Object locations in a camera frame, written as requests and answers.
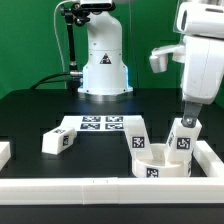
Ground white cable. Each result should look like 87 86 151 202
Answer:
53 0 74 64

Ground white front rail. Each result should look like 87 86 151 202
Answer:
0 178 224 205

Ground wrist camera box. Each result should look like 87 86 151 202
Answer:
149 44 185 73

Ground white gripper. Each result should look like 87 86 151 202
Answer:
182 36 224 128

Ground white round stool seat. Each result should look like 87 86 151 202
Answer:
132 144 192 178

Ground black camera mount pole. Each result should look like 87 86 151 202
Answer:
60 3 90 92

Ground white rail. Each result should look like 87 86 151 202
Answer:
193 141 224 178
0 178 224 205

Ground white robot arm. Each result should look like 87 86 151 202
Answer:
80 0 224 128

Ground black cables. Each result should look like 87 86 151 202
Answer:
29 73 81 90

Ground white marker sheet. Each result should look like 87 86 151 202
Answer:
61 115 142 132

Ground white block at left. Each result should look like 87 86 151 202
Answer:
0 142 11 171

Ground white right rail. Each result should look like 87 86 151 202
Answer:
193 141 224 178

